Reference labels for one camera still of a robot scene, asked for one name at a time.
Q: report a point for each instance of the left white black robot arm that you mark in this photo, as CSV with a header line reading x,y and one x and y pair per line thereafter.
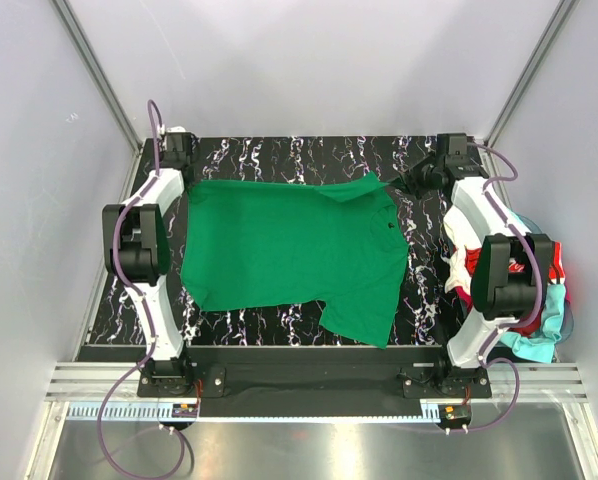
x,y
137,253

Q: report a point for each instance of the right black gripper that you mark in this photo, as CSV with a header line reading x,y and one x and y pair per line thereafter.
x,y
414,176

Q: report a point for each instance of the green t shirt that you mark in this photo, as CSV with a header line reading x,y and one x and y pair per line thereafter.
x,y
255,244

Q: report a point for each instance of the white cable duct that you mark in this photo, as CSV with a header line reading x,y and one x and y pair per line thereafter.
x,y
177,412

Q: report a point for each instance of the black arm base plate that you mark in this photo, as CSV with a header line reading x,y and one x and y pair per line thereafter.
x,y
356,400

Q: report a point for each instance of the aluminium frame rail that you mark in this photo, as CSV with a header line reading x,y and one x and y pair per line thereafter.
x,y
89,381

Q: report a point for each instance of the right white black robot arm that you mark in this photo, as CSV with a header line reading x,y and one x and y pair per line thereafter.
x,y
471,190

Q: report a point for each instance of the turquoise t shirt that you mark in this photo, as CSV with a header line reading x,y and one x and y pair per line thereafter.
x,y
537,342

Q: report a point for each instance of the black marbled table mat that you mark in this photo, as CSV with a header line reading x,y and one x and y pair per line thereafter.
x,y
426,314

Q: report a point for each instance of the red coca cola t shirt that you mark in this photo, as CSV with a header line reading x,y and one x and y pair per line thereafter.
x,y
501,281

